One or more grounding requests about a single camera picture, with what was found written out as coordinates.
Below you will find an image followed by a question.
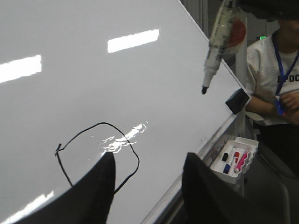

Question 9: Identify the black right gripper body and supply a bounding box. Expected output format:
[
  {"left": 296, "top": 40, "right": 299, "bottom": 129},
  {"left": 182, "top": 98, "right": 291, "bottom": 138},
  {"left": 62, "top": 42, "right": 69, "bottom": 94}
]
[{"left": 238, "top": 0, "right": 299, "bottom": 21}]

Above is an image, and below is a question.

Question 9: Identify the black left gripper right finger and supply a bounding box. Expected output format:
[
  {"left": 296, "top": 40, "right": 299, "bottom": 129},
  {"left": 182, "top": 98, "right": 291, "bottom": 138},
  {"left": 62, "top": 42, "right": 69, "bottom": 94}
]
[{"left": 182, "top": 153, "right": 290, "bottom": 224}]

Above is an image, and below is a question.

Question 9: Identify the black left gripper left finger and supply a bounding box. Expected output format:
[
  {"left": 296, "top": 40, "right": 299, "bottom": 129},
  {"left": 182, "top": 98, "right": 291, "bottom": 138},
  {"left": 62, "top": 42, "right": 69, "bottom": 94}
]
[{"left": 17, "top": 152, "right": 116, "bottom": 224}]

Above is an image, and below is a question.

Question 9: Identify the white whiteboard marker black tip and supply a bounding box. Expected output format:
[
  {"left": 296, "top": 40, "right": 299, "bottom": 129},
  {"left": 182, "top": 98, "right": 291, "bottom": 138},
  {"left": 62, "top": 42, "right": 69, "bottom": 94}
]
[{"left": 201, "top": 0, "right": 246, "bottom": 94}]

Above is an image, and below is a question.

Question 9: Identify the black whiteboard eraser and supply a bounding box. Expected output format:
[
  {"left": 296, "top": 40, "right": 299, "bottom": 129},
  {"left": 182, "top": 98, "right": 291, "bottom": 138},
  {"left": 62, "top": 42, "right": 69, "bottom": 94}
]
[{"left": 225, "top": 88, "right": 249, "bottom": 114}]

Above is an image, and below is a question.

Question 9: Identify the blue capped marker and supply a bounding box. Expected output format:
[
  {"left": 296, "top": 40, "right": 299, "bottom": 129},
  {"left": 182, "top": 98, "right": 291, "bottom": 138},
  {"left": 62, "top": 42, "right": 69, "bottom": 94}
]
[{"left": 223, "top": 147, "right": 236, "bottom": 174}]

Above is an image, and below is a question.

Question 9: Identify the white marker tray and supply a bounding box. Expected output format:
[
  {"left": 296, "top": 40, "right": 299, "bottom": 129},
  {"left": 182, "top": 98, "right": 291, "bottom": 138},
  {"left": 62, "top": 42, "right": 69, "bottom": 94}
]
[{"left": 210, "top": 137, "right": 259, "bottom": 184}]

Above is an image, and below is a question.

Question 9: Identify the pink marker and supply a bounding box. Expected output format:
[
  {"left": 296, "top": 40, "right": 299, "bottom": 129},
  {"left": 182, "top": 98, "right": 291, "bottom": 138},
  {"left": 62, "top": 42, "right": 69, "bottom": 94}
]
[{"left": 234, "top": 148, "right": 251, "bottom": 174}]

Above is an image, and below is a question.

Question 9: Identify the small black magnet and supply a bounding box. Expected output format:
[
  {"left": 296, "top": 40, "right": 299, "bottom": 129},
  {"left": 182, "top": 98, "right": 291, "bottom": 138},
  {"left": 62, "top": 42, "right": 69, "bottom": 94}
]
[{"left": 221, "top": 153, "right": 228, "bottom": 161}]

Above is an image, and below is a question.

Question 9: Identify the red capped marker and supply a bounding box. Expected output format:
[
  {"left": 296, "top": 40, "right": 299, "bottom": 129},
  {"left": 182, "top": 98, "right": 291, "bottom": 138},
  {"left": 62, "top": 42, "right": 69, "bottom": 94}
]
[{"left": 232, "top": 151, "right": 240, "bottom": 167}]

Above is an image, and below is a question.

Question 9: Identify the person in white shirt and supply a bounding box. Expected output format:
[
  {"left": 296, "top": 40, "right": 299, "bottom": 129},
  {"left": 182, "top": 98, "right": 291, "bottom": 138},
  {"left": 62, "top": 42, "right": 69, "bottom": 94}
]
[{"left": 246, "top": 19, "right": 299, "bottom": 174}]

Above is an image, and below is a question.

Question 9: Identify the blue lanyard with badge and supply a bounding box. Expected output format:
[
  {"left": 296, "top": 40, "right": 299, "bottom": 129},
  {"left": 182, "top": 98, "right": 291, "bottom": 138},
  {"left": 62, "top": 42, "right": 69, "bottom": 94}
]
[{"left": 272, "top": 30, "right": 299, "bottom": 117}]

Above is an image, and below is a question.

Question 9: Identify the white whiteboard with aluminium frame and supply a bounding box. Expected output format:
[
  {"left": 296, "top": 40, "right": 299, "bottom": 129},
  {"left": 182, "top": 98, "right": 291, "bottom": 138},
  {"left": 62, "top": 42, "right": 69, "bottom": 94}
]
[{"left": 0, "top": 0, "right": 241, "bottom": 224}]

